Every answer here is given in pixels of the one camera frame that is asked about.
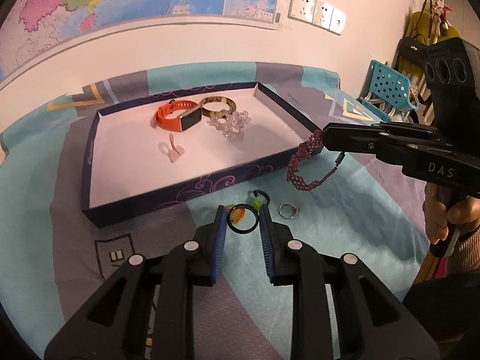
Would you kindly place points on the pink charm keyring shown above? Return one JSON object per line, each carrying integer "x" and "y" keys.
{"x": 170, "y": 149}

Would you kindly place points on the teal grey patterned bedsheet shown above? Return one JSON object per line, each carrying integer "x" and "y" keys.
{"x": 53, "y": 258}

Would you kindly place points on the colourful wall map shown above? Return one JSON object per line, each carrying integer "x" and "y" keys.
{"x": 34, "y": 26}

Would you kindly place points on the blue perforated plastic basket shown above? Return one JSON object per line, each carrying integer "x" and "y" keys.
{"x": 388, "y": 94}

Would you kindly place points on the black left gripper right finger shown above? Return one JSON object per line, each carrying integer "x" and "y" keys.
{"x": 339, "y": 303}

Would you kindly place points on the orange smart watch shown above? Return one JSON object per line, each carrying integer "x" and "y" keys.
{"x": 178, "y": 115}

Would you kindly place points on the dark blue shallow box tray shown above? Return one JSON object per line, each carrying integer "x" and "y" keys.
{"x": 125, "y": 175}

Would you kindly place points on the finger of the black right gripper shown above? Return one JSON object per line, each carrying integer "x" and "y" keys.
{"x": 388, "y": 148}
{"x": 395, "y": 128}

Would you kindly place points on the person's right hand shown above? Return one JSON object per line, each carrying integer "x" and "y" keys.
{"x": 465, "y": 215}

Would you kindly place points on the white wall socket panel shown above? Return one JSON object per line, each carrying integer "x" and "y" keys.
{"x": 319, "y": 14}

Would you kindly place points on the black shoulder bag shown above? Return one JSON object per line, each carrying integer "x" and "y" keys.
{"x": 410, "y": 51}

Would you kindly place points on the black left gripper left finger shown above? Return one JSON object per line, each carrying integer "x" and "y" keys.
{"x": 146, "y": 306}

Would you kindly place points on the yellow hanging garment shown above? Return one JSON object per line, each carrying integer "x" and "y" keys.
{"x": 419, "y": 26}

